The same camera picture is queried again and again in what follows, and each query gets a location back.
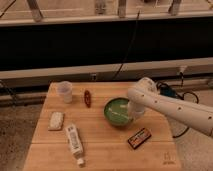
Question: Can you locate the white tube with cap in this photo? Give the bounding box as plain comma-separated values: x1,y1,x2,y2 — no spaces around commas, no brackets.
65,124,85,167

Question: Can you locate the clear plastic cup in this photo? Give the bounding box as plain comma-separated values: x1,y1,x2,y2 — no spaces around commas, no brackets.
56,81,72,103

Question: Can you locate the black orange small box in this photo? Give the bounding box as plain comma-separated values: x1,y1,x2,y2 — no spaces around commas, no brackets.
127,128,151,149

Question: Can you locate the black hanging cable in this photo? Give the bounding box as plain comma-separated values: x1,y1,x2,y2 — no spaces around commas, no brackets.
111,9,141,81

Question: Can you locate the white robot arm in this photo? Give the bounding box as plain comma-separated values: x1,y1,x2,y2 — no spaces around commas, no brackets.
127,77,213,138

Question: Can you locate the green ceramic bowl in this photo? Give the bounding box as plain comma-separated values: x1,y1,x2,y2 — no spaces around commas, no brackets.
104,97,133,127

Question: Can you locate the black cable bundle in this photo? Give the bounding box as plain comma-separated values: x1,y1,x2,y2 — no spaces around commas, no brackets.
155,81,200,139

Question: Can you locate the small dark red object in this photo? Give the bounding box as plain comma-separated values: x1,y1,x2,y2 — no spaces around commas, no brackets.
84,90,91,108

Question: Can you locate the white rectangular sponge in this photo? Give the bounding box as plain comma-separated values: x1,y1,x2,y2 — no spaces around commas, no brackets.
48,112,64,131

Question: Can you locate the white wall plug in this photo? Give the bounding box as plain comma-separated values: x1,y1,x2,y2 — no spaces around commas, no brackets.
179,66,187,74

